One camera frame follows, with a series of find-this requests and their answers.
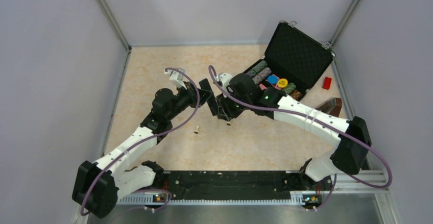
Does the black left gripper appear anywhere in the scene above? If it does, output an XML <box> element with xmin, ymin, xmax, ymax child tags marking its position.
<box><xmin>166</xmin><ymin>81</ymin><xmax>213</xmax><ymax>120</ymax></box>

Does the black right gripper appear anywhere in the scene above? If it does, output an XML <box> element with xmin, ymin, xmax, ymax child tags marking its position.
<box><xmin>216</xmin><ymin>87</ymin><xmax>252</xmax><ymax>121</ymax></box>

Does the black remote control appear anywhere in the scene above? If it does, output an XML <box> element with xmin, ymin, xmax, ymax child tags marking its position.
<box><xmin>199</xmin><ymin>79</ymin><xmax>219</xmax><ymax>116</ymax></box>

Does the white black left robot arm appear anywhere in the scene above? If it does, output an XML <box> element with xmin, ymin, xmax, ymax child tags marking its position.
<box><xmin>71</xmin><ymin>79</ymin><xmax>213</xmax><ymax>218</ymax></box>

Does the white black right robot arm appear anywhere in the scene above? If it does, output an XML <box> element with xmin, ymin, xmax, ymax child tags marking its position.
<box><xmin>209</xmin><ymin>66</ymin><xmax>371</xmax><ymax>189</ymax></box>

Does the blue round chip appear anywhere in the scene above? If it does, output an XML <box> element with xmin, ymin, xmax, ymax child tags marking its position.
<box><xmin>267</xmin><ymin>75</ymin><xmax>279</xmax><ymax>85</ymax></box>

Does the yellow big blind chip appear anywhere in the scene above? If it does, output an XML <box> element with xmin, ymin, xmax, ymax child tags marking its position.
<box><xmin>276</xmin><ymin>78</ymin><xmax>288</xmax><ymax>89</ymax></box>

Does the green chip stack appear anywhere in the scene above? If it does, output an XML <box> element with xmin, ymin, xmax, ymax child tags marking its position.
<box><xmin>282</xmin><ymin>83</ymin><xmax>296</xmax><ymax>95</ymax></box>

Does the orange black chip stack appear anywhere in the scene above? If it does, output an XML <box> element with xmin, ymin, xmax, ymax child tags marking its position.
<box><xmin>290</xmin><ymin>90</ymin><xmax>304</xmax><ymax>101</ymax></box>

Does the black poker chip case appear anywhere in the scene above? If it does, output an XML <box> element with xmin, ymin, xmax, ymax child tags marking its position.
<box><xmin>244</xmin><ymin>21</ymin><xmax>335</xmax><ymax>101</ymax></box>

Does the red toy brick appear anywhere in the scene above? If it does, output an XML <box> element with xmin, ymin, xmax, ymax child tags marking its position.
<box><xmin>322</xmin><ymin>77</ymin><xmax>332</xmax><ymax>90</ymax></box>

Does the brown metronome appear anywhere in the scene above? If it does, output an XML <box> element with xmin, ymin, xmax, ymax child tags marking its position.
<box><xmin>315</xmin><ymin>97</ymin><xmax>343</xmax><ymax>117</ymax></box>

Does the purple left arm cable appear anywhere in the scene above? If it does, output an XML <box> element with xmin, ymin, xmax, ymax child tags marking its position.
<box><xmin>80</xmin><ymin>67</ymin><xmax>201</xmax><ymax>216</ymax></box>

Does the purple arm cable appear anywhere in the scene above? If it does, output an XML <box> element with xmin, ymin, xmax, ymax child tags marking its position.
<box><xmin>80</xmin><ymin>67</ymin><xmax>201</xmax><ymax>216</ymax></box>
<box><xmin>208</xmin><ymin>65</ymin><xmax>393</xmax><ymax>211</ymax></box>

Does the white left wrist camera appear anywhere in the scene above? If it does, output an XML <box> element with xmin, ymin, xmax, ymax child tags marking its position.
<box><xmin>164</xmin><ymin>68</ymin><xmax>186</xmax><ymax>88</ymax></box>

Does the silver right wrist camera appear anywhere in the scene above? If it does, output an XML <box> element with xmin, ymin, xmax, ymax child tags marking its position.
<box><xmin>218</xmin><ymin>72</ymin><xmax>233</xmax><ymax>90</ymax></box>

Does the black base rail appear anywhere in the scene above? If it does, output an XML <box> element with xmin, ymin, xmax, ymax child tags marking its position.
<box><xmin>118</xmin><ymin>170</ymin><xmax>390</xmax><ymax>207</ymax></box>

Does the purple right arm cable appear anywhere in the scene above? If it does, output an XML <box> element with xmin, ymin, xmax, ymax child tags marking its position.
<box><xmin>208</xmin><ymin>65</ymin><xmax>393</xmax><ymax>211</ymax></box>

